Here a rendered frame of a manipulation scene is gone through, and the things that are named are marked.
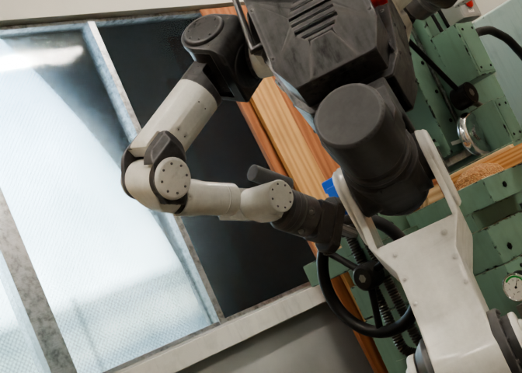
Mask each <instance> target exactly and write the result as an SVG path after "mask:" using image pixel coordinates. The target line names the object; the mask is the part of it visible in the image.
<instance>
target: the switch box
mask: <svg viewBox="0 0 522 373"><path fill-rule="evenodd" d="M472 1H473V6H472V7H471V8H470V7H468V6H467V5H466V4H464V5H461V6H459V7H457V8H455V7H454V6H452V7H450V8H449V9H441V11H442V13H443V14H444V16H445V18H446V19H447V21H448V23H449V25H450V26H452V25H454V24H457V23H466V22H472V21H474V20H475V19H477V18H478V17H480V16H481V15H482V14H481V13H480V11H479V8H478V6H477V5H476V3H475V0H472ZM468 9H474V12H469V11H468Z"/></svg>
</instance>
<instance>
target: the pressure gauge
mask: <svg viewBox="0 0 522 373"><path fill-rule="evenodd" d="M516 283H517V288H516V289H515V288H514V287H515V286H516ZM503 291H504V293H505V294H506V296H507V297H508V298H509V299H511V300H513V301H515V302H522V270H516V271H514V272H513V273H511V274H508V275H506V276H505V277H504V279H503Z"/></svg>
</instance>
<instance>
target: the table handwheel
mask: <svg viewBox="0 0 522 373"><path fill-rule="evenodd" d="M371 218H372V220H373V223H374V225H375V227H376V229H378V230H380V231H382V232H383V233H385V234H386V235H388V236H389V237H390V238H391V239H392V240H393V241H395V240H398V239H400V238H402V237H404V236H405V234H404V232H403V231H402V230H401V229H399V228H398V227H397V226H396V225H394V224H393V223H391V222H390V221H389V220H387V219H385V218H383V217H381V216H378V215H374V216H371ZM343 224H345V225H349V224H353V222H352V220H351V218H350V216H349V215H348V214H347V215H345V216H344V221H343ZM329 257H330V258H332V259H334V260H335V261H337V262H339V263H341V264H342V265H344V266H345V267H348V268H349V269H351V270H352V271H353V280H354V282H355V284H356V286H357V287H358V288H359V289H361V290H363V291H368V294H369V297H370V300H371V307H372V311H373V315H374V323H375V325H371V324H368V323H366V322H363V321H361V320H359V319H358V318H357V317H355V316H354V315H352V314H351V313H350V312H349V311H348V310H347V309H346V308H345V307H344V305H343V304H342V302H341V301H340V300H339V298H338V297H337V295H336V293H335V291H334V288H333V286H332V282H331V280H330V276H329ZM316 266H317V275H318V282H319V285H320V288H321V290H322V293H323V295H324V297H325V300H326V301H327V303H328V305H329V307H330V308H331V310H332V311H333V312H334V313H335V314H336V316H337V317H338V318H339V319H340V320H341V321H342V322H343V323H345V324H346V325H347V326H348V327H350V328H351V329H353V330H354V331H356V332H358V333H360V334H362V335H365V336H369V337H373V338H389V337H393V336H397V335H399V334H401V333H403V332H405V331H406V330H407V329H408V328H409V327H410V326H411V325H412V324H413V323H414V322H415V321H416V318H415V316H414V314H413V311H412V308H411V306H410V304H409V307H408V309H407V311H406V312H405V314H404V315H403V317H402V318H400V319H399V320H398V321H396V322H394V323H392V324H390V325H386V326H383V324H382V320H381V313H380V310H379V306H378V298H377V293H376V287H378V286H380V285H381V284H382V283H383V282H384V280H385V277H387V276H388V275H390V273H389V272H388V271H387V270H386V269H385V268H384V266H383V265H382V264H381V262H380V261H379V262H376V261H373V260H370V261H367V262H366V263H362V264H361V265H357V264H355V263H353V262H351V261H349V260H348V259H346V258H344V257H342V256H340V255H339V254H338V253H333V254H332V255H327V256H325V255H323V253H321V252H319V251H318V252H317V261H316Z"/></svg>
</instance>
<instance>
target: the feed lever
mask: <svg viewBox="0 0 522 373"><path fill-rule="evenodd" d="M409 46H410V47H411V48H412V49H413V50H414V51H415V52H416V53H417V54H418V55H419V56H420V57H421V58H422V59H423V60H424V61H425V62H426V63H427V64H428V65H429V66H430V67H431V68H432V69H433V70H434V71H435V72H436V73H437V74H438V75H439V76H440V77H441V78H442V79H443V80H444V81H445V82H446V83H447V84H448V85H449V86H450V87H451V88H452V90H451V91H450V100H451V103H452V104H453V106H454V107H455V108H456V109H458V110H465V109H467V108H469V107H470V106H472V105H474V106H476V107H479V106H481V105H482V104H483V103H481V102H479V94H478V92H477V90H476V88H475V87H474V86H473V85H472V84H471V83H469V82H464V83H463V84H461V85H459V86H457V85H456V84H455V83H454V82H453V81H452V80H451V79H450V78H449V77H448V76H447V75H446V74H445V73H444V72H443V71H442V70H441V69H440V68H439V67H438V66H437V65H436V64H435V63H434V62H433V61H432V60H431V59H430V58H429V57H428V56H427V55H426V54H425V53H424V52H423V51H422V50H421V49H420V48H419V47H418V46H417V45H416V44H415V43H414V42H413V41H412V40H411V39H410V38H409Z"/></svg>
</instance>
